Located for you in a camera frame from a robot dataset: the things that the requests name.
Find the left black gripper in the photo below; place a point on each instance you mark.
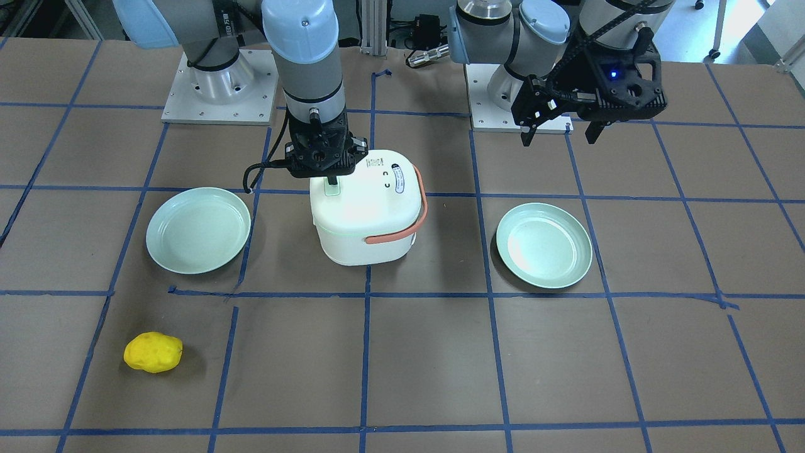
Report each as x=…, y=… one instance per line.
x=571, y=83

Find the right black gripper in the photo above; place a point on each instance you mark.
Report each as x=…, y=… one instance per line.
x=359, y=148

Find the white rice cooker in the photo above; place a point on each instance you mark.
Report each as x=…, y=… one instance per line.
x=374, y=214

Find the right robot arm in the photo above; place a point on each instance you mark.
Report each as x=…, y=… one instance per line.
x=303, y=37

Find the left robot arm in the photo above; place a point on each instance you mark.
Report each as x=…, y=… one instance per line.
x=532, y=37

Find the green plate far side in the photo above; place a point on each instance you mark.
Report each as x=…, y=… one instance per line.
x=544, y=245

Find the green plate near potato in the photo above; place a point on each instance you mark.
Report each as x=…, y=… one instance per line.
x=198, y=231

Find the yellow toy potato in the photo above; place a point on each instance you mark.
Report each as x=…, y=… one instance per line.
x=153, y=352

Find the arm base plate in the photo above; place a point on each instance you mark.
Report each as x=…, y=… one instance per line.
x=242, y=94
x=497, y=104

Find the aluminium frame post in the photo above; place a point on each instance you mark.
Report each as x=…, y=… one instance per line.
x=374, y=21

